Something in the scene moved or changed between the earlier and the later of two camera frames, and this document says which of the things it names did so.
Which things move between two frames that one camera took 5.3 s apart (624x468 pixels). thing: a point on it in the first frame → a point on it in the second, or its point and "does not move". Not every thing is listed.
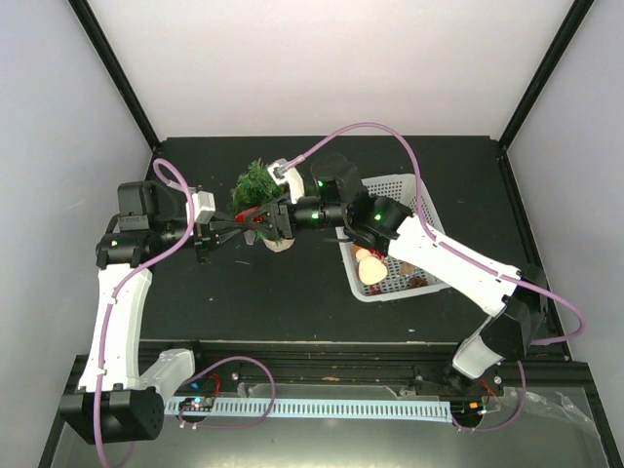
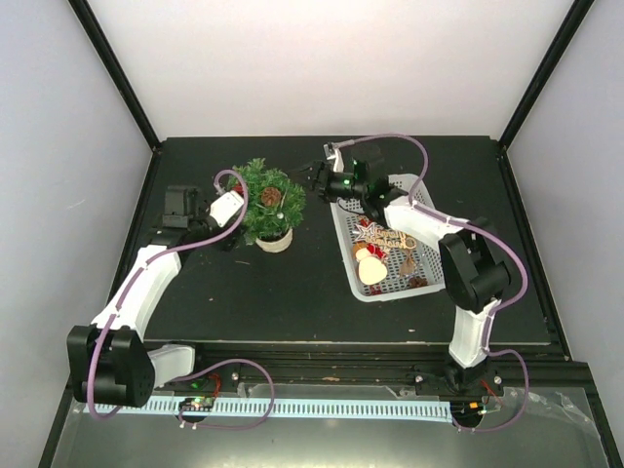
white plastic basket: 377,277 does not move
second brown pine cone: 417,282 does not move
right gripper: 286,226 → 324,189
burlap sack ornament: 406,268 does not move
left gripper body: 201,239 → 228,241
